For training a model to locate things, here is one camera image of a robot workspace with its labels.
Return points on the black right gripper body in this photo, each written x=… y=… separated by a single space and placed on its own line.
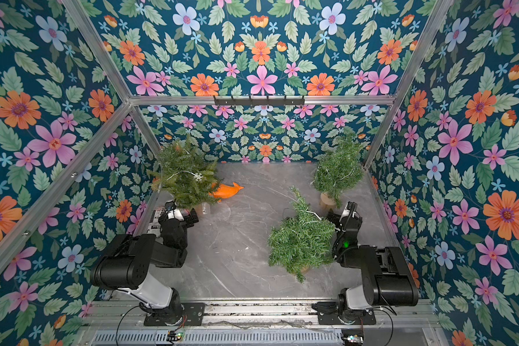
x=336 y=218

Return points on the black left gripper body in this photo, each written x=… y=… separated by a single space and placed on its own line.
x=188 y=216

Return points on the clear battery box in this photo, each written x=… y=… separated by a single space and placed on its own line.
x=205 y=209

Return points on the dark green tree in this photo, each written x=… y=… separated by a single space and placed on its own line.
x=340 y=169
x=302 y=238

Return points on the light green fern christmas tree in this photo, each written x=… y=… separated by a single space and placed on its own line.
x=185 y=174

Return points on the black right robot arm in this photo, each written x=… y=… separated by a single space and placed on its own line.
x=386 y=280

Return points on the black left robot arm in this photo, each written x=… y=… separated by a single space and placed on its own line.
x=124 y=266

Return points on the orange plush toy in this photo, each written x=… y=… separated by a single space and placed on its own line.
x=222 y=191

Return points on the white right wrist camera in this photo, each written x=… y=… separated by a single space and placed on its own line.
x=351 y=211

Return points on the black hook rail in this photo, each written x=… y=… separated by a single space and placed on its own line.
x=249 y=101

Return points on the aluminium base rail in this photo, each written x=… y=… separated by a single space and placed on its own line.
x=252 y=321

